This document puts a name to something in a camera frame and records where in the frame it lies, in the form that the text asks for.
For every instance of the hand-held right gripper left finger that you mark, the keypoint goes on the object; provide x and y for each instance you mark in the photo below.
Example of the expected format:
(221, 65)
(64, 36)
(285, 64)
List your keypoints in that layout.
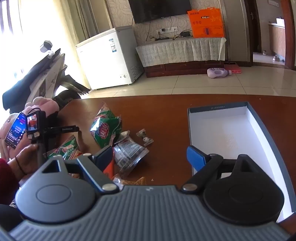
(105, 155)

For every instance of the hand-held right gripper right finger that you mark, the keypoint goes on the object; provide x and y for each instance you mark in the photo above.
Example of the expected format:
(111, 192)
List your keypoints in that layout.
(196, 158)

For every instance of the long orange snack bar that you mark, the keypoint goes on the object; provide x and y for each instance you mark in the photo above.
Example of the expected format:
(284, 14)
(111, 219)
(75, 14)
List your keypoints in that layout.
(108, 168)

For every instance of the green shrimp cracker bag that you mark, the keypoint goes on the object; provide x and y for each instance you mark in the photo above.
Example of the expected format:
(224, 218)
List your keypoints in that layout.
(105, 132)
(68, 148)

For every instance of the clear bag of candies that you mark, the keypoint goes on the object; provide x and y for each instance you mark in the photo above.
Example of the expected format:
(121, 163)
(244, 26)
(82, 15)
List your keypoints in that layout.
(129, 155)

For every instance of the clear biscuit bag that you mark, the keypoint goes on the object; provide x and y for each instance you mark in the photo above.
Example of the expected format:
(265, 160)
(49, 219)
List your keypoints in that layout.
(129, 181)

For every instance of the white box with grey rim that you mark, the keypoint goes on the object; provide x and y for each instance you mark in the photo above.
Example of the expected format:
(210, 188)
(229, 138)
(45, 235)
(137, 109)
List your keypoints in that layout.
(219, 129)

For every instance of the small clear candy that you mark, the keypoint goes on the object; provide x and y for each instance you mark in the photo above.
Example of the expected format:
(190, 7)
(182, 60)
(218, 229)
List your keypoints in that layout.
(145, 138)

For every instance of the person's left hand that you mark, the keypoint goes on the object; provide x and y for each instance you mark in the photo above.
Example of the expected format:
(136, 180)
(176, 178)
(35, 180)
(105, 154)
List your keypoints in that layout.
(27, 160)

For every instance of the pink plush toy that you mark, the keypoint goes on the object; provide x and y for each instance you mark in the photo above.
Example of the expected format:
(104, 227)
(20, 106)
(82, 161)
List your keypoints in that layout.
(44, 105)

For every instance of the black smartphone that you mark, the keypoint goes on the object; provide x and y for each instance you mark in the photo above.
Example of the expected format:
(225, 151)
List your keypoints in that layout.
(15, 129)

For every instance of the white and black scooter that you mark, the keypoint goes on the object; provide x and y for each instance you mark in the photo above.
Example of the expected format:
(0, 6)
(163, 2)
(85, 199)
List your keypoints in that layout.
(46, 71)

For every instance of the purple detergent bottle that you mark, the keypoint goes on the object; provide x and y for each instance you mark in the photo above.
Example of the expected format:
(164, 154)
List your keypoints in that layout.
(217, 73)

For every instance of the dark wooden television cabinet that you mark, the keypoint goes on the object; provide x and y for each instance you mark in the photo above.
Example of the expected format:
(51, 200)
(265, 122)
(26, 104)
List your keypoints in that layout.
(180, 68)

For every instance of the white chest freezer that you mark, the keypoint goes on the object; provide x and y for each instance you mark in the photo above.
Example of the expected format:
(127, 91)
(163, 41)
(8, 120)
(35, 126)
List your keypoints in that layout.
(108, 62)

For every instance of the pink mat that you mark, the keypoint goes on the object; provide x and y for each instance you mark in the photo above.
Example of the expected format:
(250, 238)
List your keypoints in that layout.
(234, 69)

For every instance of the white cloth cover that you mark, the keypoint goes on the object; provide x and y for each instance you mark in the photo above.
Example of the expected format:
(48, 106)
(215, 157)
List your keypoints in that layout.
(180, 52)

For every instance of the beige curtain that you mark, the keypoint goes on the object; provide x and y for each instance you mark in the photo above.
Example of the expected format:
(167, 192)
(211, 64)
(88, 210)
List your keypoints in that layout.
(92, 16)

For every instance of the black router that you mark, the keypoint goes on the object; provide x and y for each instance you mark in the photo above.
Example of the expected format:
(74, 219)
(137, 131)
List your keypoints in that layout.
(186, 34)

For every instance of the black set-top box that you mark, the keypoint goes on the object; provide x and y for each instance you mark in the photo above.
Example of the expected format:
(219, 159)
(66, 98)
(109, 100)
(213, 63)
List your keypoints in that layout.
(161, 38)

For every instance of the orange carton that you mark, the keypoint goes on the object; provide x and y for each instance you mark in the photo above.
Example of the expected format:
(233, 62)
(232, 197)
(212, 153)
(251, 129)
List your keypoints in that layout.
(205, 23)

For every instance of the dark wooden door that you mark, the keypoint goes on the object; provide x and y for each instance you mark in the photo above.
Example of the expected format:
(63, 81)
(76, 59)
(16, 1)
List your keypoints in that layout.
(251, 30)

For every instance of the wooden kitchen cabinet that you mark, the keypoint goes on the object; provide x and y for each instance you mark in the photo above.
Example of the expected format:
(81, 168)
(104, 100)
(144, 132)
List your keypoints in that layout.
(277, 39)

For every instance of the black flat television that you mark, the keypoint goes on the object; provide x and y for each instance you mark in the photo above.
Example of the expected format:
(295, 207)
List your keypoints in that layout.
(159, 9)

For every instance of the white wall socket strip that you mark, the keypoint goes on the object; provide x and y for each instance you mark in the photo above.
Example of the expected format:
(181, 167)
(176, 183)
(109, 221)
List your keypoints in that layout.
(166, 29)

